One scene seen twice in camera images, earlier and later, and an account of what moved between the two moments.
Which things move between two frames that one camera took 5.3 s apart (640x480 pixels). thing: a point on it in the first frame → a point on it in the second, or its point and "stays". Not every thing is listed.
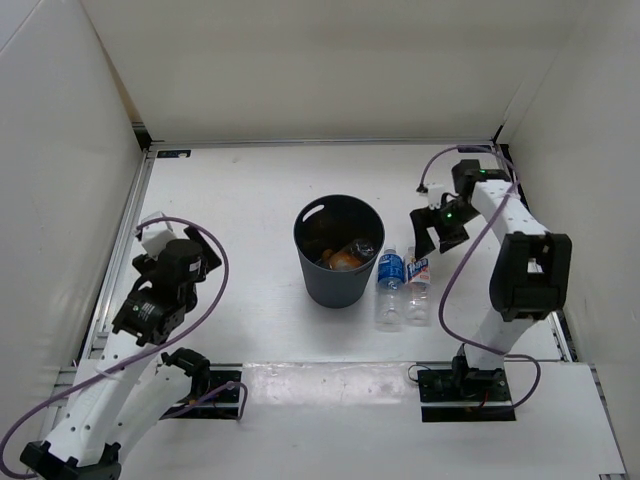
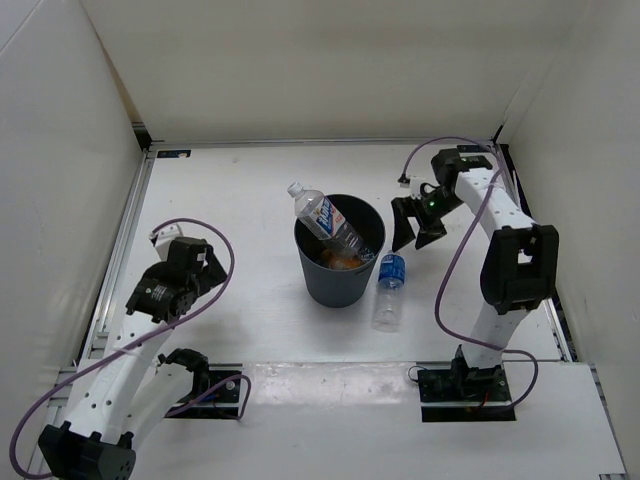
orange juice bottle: (341, 259) stays
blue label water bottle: (390, 291) stays
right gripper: (422, 220) → (404, 208)
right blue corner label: (474, 149) stays
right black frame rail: (507, 155) stays
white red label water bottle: (418, 296) → (316, 209)
